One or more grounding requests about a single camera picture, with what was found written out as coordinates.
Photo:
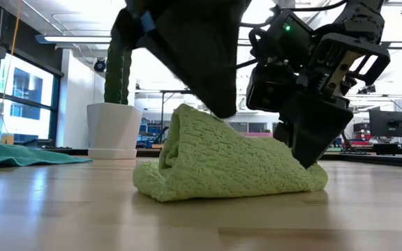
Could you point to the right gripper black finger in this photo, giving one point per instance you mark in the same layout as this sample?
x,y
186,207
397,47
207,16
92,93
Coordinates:
x,y
316,129
282,134

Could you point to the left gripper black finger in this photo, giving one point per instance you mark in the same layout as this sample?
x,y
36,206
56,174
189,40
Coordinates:
x,y
204,69

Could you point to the lime green microfiber towel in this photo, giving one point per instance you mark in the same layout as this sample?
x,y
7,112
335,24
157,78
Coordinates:
x,y
222,164

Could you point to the teal microfiber towel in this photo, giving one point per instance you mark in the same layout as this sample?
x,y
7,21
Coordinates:
x,y
19,155

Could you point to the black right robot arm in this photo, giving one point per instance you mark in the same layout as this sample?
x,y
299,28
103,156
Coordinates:
x,y
361,17

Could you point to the black background robot arm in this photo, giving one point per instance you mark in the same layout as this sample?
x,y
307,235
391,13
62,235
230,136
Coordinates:
x,y
163,135

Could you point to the long ceiling light bar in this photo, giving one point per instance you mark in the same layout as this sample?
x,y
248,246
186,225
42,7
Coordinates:
x,y
75,39

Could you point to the black computer monitor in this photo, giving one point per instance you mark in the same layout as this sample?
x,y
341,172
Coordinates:
x,y
389,123

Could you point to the white faceted plant pot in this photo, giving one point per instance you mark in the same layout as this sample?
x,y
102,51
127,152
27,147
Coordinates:
x,y
113,132

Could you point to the small yellow box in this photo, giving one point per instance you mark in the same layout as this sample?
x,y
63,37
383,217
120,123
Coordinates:
x,y
7,139

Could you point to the black background rig frame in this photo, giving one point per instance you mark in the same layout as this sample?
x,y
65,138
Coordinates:
x,y
173,91

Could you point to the black ceiling dome camera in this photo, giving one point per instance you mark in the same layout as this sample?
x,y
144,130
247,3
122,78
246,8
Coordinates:
x,y
100,65

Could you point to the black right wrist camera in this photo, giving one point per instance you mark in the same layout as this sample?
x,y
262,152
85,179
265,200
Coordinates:
x,y
267,90

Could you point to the black window frame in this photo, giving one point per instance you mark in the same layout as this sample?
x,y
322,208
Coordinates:
x,y
56,115

